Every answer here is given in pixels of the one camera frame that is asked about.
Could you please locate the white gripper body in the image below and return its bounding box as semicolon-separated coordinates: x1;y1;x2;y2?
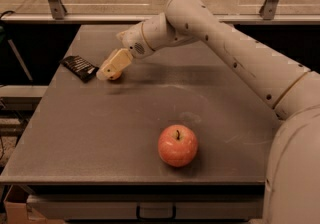
116;23;154;59

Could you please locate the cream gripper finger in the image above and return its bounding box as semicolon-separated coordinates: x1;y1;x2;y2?
96;48;133;80

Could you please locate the small orange fruit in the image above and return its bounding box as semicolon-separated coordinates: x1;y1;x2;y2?
108;71;122;81

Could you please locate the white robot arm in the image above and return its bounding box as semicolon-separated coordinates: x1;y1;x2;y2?
97;0;320;224

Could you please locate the black rxbar chocolate wrapper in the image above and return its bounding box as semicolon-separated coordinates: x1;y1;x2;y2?
60;56;98;83

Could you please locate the red apple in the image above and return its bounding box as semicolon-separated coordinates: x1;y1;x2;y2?
158;125;198;168

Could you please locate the grey table drawer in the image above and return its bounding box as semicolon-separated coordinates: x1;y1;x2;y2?
27;195;263;221

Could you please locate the cardboard box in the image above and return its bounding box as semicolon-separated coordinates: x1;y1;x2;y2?
4;186;65;224

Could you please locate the metal rail bar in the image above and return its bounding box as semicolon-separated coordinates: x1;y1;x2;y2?
2;13;320;25

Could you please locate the black drawer handle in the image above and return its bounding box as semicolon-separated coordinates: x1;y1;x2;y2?
135;203;176;221

